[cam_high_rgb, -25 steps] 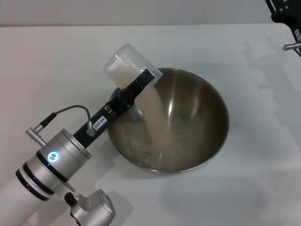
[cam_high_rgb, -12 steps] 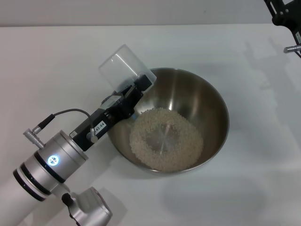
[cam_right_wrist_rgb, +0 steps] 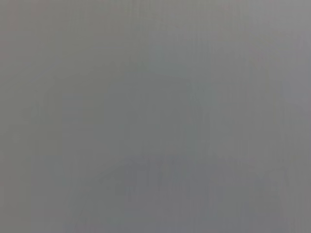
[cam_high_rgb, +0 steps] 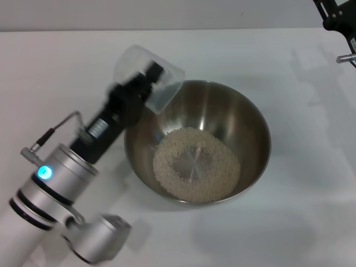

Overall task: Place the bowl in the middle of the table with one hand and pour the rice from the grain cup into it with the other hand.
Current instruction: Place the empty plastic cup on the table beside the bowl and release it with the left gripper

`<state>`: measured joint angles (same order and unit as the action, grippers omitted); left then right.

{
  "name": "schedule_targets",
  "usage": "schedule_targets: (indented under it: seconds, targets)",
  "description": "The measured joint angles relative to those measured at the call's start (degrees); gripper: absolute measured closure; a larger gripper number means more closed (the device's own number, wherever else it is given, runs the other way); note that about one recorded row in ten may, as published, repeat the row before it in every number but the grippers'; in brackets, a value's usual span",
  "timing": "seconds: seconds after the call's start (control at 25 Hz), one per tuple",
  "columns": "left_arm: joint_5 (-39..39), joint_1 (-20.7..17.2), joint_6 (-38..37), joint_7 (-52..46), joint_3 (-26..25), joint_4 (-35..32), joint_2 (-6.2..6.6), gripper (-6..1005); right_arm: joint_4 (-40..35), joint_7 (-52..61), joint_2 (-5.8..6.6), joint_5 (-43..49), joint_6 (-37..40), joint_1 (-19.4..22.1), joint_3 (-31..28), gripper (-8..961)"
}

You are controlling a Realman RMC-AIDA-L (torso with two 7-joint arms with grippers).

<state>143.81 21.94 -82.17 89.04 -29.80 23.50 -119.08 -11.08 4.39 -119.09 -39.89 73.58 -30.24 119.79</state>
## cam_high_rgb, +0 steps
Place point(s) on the stainless steel mixing bowl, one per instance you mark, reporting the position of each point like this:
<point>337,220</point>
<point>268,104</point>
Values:
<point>236,116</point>

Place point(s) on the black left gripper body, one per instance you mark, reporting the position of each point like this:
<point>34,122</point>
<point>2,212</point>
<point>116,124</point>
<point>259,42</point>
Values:
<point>111,122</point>

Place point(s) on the white rice grains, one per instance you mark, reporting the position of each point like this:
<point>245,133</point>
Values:
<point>167,172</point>

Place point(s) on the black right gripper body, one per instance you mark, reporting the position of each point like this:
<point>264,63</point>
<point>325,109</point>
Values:
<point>338,16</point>

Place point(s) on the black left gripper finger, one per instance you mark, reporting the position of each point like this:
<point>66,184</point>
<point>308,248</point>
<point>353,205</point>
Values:
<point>155,73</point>

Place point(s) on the clear plastic measuring cup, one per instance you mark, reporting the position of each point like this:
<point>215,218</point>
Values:
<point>130,59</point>

